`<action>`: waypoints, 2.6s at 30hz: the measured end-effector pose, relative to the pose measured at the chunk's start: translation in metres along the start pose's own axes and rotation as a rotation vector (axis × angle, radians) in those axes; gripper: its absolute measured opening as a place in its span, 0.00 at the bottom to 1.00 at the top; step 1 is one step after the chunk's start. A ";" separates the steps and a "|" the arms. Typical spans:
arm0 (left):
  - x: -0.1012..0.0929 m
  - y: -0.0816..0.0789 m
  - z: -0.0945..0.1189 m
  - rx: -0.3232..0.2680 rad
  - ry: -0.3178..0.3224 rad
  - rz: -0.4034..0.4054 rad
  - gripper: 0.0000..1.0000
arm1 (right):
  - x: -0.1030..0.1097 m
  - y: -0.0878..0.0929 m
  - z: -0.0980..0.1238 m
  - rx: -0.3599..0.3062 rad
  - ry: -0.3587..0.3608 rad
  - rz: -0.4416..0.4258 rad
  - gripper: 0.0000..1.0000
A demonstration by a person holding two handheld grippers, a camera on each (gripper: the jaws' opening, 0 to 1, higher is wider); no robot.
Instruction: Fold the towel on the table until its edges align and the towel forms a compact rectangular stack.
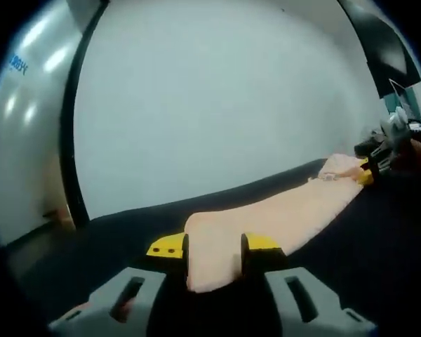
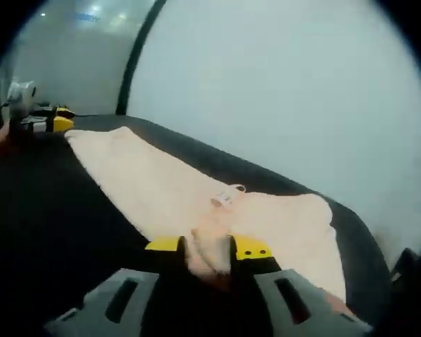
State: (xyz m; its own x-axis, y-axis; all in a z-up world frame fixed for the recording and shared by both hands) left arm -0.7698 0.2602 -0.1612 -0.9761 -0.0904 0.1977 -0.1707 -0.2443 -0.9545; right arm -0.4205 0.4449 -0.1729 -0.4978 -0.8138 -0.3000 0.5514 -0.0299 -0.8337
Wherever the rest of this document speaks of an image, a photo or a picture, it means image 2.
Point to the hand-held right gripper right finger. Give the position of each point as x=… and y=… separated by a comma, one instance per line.
x=301, y=298

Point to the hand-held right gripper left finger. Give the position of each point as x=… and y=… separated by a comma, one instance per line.
x=101, y=302

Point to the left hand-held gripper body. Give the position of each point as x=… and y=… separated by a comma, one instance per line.
x=21, y=96

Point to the pink fluffy towel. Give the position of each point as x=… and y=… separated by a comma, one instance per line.
x=154, y=182

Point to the dark chair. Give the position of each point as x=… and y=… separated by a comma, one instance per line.
x=407, y=263

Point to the black glass partition frame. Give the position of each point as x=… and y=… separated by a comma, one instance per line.
x=126, y=91

